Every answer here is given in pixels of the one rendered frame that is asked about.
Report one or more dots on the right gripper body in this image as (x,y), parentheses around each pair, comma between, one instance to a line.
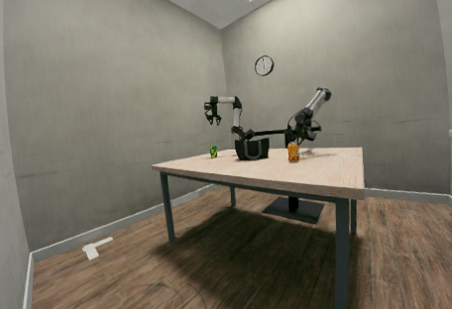
(214,114)

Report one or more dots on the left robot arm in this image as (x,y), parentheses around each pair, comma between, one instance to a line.
(310,112)

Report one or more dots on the black fabric bag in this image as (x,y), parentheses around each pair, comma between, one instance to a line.
(252,149)

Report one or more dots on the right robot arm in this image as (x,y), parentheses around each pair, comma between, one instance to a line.
(236,107)

